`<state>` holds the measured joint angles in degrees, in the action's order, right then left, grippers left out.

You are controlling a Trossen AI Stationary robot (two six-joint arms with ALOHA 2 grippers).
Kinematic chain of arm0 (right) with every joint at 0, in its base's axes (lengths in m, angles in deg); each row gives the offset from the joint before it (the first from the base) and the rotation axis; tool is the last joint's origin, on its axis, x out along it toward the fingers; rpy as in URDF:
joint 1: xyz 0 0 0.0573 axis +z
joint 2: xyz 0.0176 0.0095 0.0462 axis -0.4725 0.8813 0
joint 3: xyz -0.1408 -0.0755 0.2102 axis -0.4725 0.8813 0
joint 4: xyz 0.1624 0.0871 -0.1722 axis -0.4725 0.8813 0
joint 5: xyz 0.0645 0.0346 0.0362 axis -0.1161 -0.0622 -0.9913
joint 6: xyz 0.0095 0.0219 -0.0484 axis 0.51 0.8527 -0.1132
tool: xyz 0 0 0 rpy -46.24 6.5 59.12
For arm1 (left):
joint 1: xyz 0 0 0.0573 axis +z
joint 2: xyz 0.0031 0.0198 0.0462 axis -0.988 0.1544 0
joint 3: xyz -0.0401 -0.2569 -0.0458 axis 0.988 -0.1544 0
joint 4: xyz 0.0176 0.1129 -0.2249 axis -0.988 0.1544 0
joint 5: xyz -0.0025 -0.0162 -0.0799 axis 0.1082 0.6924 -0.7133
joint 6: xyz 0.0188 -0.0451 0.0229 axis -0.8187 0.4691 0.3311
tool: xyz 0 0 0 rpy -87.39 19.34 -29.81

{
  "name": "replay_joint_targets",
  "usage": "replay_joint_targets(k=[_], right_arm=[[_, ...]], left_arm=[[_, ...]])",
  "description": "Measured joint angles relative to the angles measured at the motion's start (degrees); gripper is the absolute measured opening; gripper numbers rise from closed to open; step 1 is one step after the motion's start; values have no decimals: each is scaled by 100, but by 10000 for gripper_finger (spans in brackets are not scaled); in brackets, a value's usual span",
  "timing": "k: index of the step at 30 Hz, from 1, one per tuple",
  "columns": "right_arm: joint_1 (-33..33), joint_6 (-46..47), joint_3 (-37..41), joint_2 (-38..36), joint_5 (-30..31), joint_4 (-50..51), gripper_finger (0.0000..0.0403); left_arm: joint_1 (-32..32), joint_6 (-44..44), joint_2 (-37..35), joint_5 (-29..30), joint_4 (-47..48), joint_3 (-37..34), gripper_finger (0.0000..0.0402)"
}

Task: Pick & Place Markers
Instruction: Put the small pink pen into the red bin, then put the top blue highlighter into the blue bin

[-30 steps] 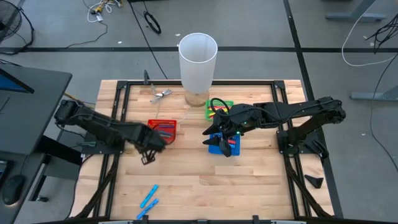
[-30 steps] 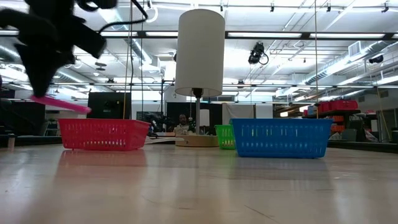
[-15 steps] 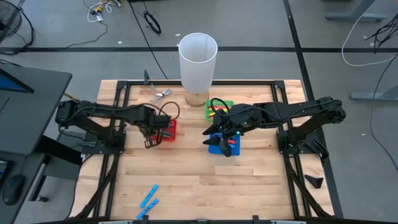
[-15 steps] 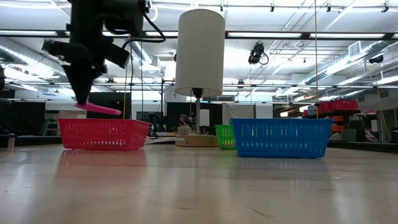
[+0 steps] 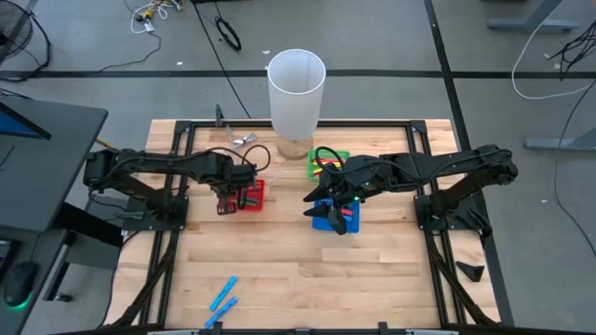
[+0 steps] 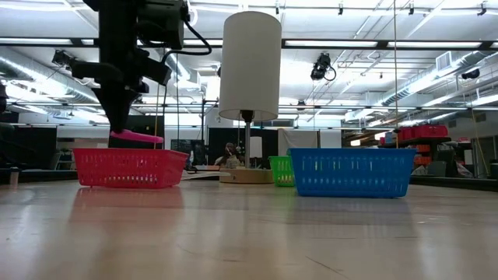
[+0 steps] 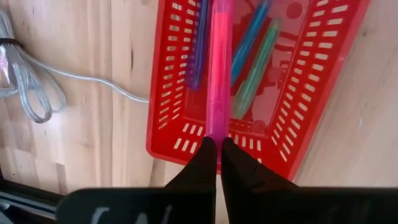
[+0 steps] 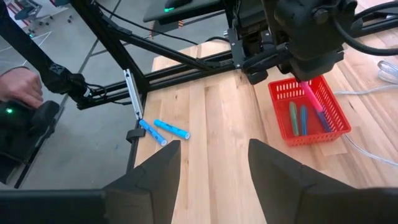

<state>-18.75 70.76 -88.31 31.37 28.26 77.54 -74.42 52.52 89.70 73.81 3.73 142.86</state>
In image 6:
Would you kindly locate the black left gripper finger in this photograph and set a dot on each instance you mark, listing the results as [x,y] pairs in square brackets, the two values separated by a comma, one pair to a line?
[116,109]

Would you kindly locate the pink highlighter marker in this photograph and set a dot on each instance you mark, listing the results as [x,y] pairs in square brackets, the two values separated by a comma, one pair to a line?
[136,137]

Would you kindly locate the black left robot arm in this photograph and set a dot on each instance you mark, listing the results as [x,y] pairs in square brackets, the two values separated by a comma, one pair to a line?
[2,99]

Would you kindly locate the red plastic basket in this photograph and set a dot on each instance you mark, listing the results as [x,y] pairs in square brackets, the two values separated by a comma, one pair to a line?
[128,169]

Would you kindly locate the small dark screen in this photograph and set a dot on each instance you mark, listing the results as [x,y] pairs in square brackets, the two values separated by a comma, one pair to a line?
[181,145]

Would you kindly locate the dark monitor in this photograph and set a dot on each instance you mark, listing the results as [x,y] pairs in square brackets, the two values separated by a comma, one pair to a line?
[35,140]

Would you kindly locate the person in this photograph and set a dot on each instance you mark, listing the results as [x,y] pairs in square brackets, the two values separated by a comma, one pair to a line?
[229,160]

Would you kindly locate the white lamp with wooden base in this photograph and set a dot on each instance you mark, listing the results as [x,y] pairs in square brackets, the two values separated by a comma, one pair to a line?
[249,66]

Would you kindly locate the dark partition panel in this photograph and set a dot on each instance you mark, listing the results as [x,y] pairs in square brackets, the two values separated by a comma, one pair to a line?
[272,142]

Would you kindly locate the green plastic basket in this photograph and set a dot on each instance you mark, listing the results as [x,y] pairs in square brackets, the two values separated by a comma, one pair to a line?
[281,171]

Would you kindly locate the blue plastic basket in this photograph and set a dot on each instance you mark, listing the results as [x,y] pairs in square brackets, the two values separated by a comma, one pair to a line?
[350,173]

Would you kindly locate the black storage shelf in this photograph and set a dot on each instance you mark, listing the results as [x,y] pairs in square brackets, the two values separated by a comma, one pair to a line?
[412,140]

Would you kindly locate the large red storage bin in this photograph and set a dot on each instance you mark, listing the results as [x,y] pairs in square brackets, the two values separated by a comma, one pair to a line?
[430,131]

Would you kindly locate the black ceiling camera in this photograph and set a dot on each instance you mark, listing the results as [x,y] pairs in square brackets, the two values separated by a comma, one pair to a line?
[321,67]
[471,74]
[62,58]

